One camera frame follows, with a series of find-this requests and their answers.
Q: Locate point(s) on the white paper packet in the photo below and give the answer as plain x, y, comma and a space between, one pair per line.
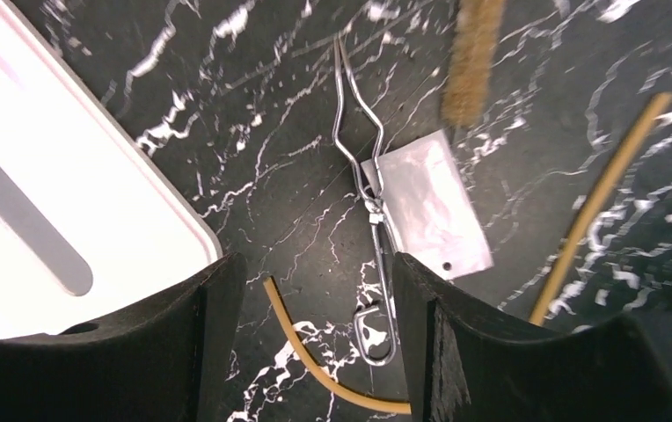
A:
428, 211

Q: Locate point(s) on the white rectangular bin lid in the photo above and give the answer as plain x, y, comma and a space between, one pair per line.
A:
88, 224

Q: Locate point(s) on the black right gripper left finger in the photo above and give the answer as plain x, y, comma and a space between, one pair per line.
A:
164, 358

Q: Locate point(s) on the tan rubber tube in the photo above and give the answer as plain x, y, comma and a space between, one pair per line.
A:
589, 210

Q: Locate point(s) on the metal crucible tongs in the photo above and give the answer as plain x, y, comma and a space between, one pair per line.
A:
372, 199

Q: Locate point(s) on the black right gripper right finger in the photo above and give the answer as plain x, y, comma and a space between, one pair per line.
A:
466, 360

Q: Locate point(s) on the tan test tube brush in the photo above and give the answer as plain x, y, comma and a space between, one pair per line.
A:
471, 59

